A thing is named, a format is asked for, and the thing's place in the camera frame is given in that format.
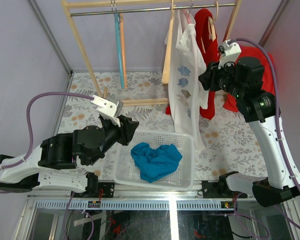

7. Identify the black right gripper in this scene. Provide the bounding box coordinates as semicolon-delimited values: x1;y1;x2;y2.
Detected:
197;57;245;99

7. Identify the white t shirt blue print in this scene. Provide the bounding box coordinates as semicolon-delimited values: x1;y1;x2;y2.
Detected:
168;9;209;154

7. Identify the pink wavy hanger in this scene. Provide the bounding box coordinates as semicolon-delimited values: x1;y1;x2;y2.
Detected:
182;0;196;25

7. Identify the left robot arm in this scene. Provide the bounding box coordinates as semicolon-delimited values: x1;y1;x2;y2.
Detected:
0;115;140;198

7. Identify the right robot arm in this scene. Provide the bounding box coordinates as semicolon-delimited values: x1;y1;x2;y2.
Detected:
198;56;300;207

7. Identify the red t shirt on hanger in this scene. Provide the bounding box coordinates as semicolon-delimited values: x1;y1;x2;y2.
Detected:
165;8;218;120

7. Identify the beige wooden hanger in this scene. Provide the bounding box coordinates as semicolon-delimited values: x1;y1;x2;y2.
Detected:
161;0;175;84

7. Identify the cream hanger under red shirt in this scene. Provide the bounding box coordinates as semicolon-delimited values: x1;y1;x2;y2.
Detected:
207;0;219;43

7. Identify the orange hanger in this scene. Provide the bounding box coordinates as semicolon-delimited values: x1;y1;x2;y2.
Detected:
119;13;128;89

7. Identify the blue hanger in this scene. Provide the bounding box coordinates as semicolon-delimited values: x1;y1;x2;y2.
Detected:
110;0;125;89

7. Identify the red cloth pile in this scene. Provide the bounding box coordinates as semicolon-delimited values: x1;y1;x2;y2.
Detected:
223;45;276;113

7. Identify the white plastic laundry basket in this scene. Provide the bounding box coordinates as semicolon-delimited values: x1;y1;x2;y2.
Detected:
113;130;196;191

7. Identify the floral tablecloth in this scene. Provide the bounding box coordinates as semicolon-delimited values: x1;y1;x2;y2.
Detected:
58;72;267;181

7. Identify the wooden clothes rack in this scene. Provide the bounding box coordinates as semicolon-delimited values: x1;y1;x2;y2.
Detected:
61;0;242;107

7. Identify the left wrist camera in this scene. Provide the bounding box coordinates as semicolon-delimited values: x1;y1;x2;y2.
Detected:
90;95;123;127

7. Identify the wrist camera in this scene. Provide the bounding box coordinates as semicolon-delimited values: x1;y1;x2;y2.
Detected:
90;95;123;127
218;40;242;69

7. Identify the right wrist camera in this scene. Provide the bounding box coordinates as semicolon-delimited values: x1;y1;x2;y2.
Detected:
218;40;242;69

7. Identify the aluminium rail with cable duct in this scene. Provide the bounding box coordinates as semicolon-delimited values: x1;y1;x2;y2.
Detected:
29;179;298;211

